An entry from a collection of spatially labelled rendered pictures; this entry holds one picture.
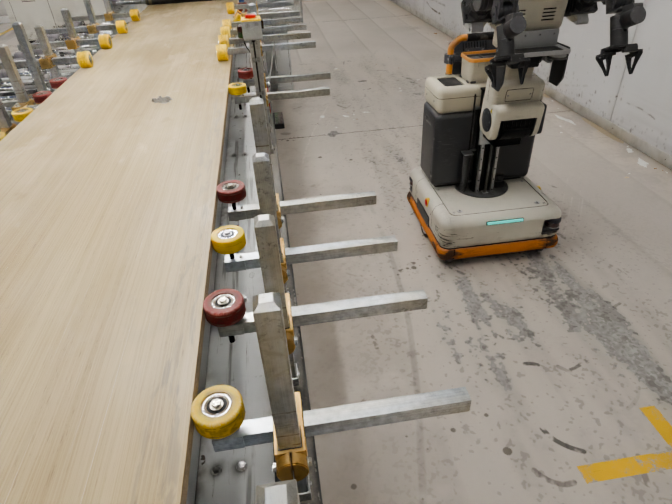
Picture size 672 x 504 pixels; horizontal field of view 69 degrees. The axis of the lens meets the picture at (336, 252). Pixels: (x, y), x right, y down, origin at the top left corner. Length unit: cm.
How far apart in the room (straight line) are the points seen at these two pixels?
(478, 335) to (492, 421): 43
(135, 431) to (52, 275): 51
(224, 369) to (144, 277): 31
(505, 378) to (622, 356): 50
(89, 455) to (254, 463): 37
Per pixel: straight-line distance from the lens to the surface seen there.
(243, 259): 122
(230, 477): 108
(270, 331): 63
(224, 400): 82
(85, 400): 91
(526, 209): 259
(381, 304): 102
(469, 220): 245
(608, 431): 204
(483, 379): 206
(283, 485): 46
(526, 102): 237
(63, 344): 104
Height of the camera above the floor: 153
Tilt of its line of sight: 35 degrees down
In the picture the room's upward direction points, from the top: 3 degrees counter-clockwise
